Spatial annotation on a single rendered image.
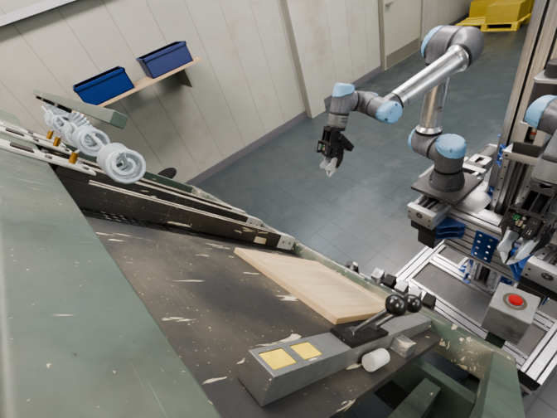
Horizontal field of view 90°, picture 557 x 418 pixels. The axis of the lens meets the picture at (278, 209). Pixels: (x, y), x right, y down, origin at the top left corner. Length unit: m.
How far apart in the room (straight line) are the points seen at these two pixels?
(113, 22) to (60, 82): 0.82
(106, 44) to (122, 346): 3.69
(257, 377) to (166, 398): 0.20
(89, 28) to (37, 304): 3.64
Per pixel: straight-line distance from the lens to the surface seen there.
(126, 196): 0.96
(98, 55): 3.83
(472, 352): 1.26
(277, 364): 0.40
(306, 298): 0.80
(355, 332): 0.60
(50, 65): 3.83
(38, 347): 0.23
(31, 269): 0.32
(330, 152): 1.14
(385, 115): 1.06
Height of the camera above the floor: 2.03
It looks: 40 degrees down
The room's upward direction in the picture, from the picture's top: 21 degrees counter-clockwise
